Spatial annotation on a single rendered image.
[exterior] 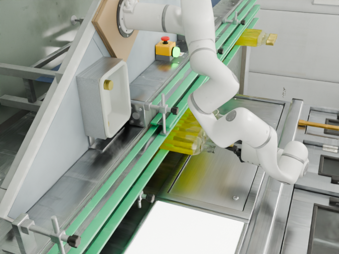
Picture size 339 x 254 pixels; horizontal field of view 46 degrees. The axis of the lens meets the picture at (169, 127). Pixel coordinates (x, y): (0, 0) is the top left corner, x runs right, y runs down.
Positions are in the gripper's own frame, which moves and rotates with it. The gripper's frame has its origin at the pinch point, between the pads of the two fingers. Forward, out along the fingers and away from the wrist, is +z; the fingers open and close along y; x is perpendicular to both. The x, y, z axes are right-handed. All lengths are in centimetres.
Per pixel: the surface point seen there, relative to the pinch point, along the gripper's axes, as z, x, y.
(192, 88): 30.5, -19.8, 6.2
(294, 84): 167, -567, -242
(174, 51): 42, -23, 20
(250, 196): -14.0, 9.8, -12.4
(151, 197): 8.9, 36.7, -5.1
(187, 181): 9.4, 14.8, -13.1
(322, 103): 115, -581, -272
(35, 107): 91, 20, -3
